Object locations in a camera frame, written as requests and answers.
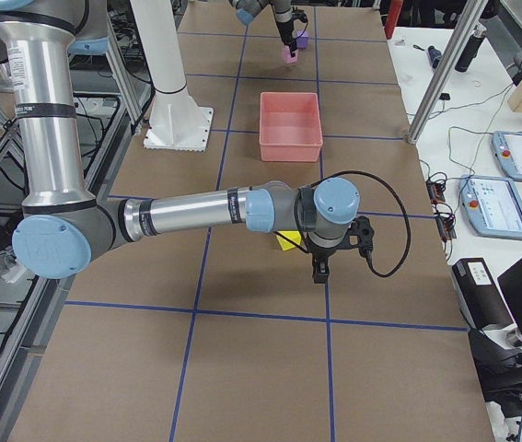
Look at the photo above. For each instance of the black box with label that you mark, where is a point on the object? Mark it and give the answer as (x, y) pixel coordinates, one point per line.
(479, 298)

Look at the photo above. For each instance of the aluminium frame post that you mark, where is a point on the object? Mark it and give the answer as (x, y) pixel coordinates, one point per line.
(470, 16)

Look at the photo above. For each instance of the white camera post base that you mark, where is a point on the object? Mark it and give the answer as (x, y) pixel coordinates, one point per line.
(176, 122)

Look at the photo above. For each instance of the black water bottle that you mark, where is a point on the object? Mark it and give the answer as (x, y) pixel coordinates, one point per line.
(471, 49)

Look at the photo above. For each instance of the pink foam block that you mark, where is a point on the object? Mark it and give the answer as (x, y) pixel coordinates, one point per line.
(289, 56)

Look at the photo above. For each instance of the purple foam block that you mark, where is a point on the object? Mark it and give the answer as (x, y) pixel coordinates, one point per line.
(302, 39)

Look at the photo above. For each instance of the lower teach pendant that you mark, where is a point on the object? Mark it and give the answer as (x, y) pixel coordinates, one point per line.
(492, 205)

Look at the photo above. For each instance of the pink plastic bin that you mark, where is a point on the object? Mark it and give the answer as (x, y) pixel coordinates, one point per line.
(290, 127)

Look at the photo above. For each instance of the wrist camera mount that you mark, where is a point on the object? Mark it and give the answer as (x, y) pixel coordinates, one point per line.
(360, 236)

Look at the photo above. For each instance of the yellow foam block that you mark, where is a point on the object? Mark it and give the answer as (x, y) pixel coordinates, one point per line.
(289, 240)

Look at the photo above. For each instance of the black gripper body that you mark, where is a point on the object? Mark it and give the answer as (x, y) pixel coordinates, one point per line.
(320, 254)
(284, 29)

